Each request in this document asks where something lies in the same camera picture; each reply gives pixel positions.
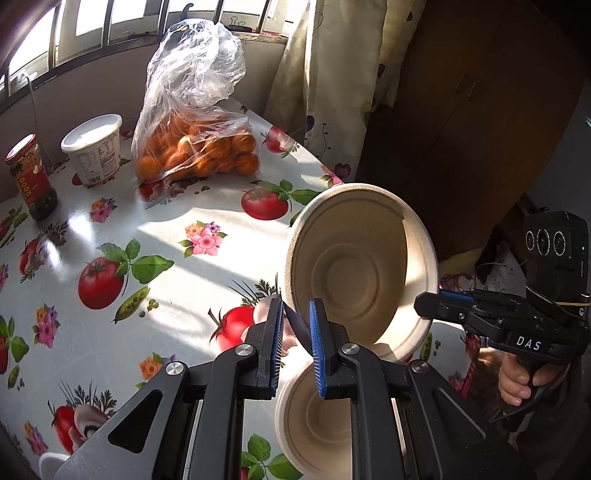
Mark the patterned cream curtain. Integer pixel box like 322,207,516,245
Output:
263,0,428,183

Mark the person's right hand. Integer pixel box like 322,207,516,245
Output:
498,353,539,408

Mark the beige paper bowl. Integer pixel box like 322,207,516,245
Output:
284,183,439,363
274,357,356,480

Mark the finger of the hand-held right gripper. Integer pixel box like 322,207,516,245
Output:
414,293,481,330
438,288,527,311

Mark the metal window grille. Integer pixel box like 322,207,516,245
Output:
0,0,296,109

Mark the white cable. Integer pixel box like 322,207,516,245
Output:
24,73,52,168

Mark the floral printed tablecloth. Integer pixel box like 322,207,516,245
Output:
0,95,485,480

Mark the brown wooden wardrobe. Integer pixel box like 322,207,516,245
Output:
355,0,587,264

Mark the clear bag of oranges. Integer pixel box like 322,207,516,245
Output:
130,21,260,183

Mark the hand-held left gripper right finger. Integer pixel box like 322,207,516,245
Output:
308,298,536,480

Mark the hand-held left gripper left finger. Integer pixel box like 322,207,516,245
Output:
53,296,286,480

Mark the person's right forearm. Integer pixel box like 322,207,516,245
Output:
501,362,591,480

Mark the chili sauce glass jar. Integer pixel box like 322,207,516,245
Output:
4,134,60,222

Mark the white plastic tub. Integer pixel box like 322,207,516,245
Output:
61,114,123,186

